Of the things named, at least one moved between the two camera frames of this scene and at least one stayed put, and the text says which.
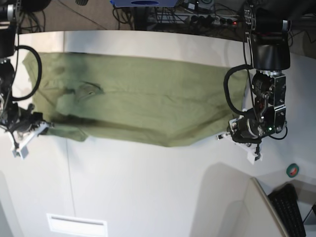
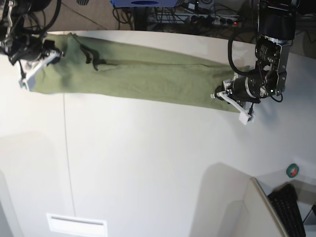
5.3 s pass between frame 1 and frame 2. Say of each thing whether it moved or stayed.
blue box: stayed
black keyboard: stayed
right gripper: moved
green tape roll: stayed
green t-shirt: moved
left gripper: moved
